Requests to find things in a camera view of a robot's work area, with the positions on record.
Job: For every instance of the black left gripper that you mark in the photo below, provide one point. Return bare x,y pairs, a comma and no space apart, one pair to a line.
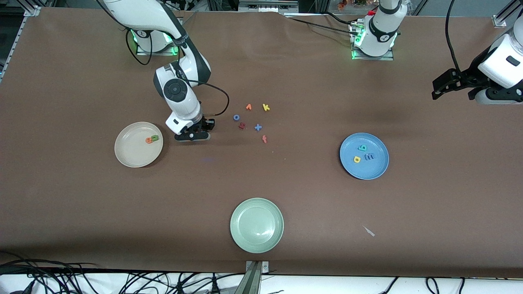
466,77

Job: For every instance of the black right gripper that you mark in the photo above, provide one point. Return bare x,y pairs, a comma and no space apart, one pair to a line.
207,124

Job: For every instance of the blue foam letter m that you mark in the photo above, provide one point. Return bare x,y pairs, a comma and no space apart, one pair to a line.
369,156

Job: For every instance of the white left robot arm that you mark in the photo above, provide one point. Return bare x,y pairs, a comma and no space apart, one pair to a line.
382,28

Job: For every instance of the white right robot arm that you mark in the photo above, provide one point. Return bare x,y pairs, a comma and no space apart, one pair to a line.
184,106

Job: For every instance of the beige round plate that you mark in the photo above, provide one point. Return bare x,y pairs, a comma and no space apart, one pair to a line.
132,153

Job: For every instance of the green round plate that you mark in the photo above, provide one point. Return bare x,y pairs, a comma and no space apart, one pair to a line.
257,225

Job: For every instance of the blue round plate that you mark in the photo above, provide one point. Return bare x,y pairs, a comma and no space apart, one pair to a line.
367,169

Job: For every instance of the metal rack fixture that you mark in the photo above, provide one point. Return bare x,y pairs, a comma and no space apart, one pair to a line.
267,6

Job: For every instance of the brown table cover sheet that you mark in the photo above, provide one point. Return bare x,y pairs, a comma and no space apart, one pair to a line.
81,204

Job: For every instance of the white paper scrap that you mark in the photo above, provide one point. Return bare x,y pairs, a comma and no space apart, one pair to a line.
369,231

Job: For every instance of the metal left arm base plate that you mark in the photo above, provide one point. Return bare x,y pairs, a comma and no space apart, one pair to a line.
372,58

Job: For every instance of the aluminium frame rail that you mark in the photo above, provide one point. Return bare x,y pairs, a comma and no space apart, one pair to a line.
500,21
32,10

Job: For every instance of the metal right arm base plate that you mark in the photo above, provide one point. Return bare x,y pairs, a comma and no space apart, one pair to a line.
157,53

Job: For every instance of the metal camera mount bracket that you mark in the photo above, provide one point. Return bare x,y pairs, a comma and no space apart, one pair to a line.
253,281

